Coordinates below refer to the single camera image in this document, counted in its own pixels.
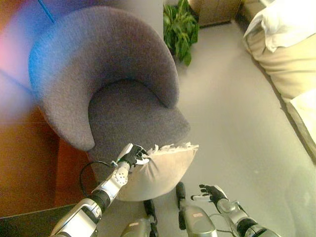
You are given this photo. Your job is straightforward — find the beige fringed throw pillow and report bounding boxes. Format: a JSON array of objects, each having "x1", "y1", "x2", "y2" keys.
[{"x1": 116, "y1": 142, "x2": 200, "y2": 202}]

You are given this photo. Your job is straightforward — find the white duvet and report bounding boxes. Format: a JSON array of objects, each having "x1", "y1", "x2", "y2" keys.
[{"x1": 243, "y1": 0, "x2": 316, "y2": 54}]

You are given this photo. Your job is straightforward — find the green leafy potted plant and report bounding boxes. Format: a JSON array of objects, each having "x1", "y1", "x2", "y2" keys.
[{"x1": 162, "y1": 0, "x2": 199, "y2": 67}]

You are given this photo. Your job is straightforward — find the beige wooden nightstand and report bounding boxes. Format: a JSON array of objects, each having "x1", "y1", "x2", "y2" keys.
[{"x1": 189, "y1": 0, "x2": 244, "y2": 28}]

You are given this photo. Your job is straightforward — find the silver left robot leg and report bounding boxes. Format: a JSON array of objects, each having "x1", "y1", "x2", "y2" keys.
[{"x1": 120, "y1": 199, "x2": 159, "y2": 237}]

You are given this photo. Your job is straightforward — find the grey fabric tub armchair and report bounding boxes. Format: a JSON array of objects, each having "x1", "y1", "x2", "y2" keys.
[{"x1": 28, "y1": 6, "x2": 191, "y2": 183}]

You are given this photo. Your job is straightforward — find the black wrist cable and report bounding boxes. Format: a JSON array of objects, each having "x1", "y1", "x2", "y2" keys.
[{"x1": 79, "y1": 160, "x2": 118, "y2": 198}]

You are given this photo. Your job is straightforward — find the beige bed base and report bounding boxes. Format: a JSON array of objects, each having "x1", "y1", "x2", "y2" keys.
[{"x1": 243, "y1": 32, "x2": 316, "y2": 161}]

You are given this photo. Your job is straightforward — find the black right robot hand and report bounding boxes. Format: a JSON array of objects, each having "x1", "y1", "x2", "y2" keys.
[{"x1": 191, "y1": 184, "x2": 229, "y2": 206}]

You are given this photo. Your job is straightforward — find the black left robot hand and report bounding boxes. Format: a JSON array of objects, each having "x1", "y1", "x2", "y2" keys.
[{"x1": 116, "y1": 144, "x2": 150, "y2": 167}]

